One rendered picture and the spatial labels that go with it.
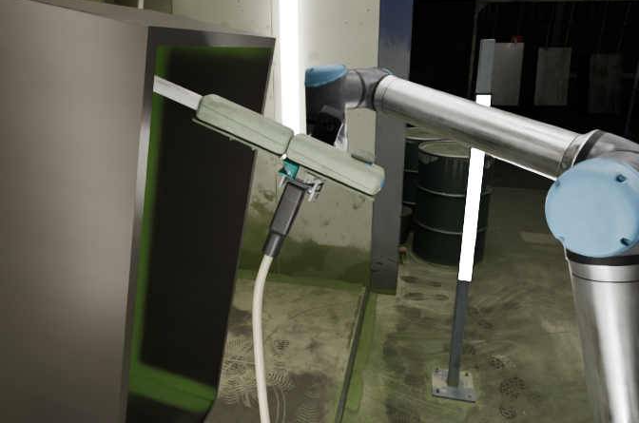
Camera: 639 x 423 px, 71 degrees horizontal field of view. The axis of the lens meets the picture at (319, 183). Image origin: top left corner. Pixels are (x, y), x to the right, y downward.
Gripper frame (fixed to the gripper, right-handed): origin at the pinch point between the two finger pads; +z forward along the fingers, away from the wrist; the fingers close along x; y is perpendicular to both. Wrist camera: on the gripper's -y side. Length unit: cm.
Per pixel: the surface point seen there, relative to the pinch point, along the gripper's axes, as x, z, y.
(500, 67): -159, -679, -70
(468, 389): -105, -126, 107
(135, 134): 22.6, 9.9, 2.0
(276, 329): -8, -154, 143
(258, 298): -1.5, -0.3, 24.8
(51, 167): 33.8, 9.5, 12.6
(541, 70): -217, -682, -88
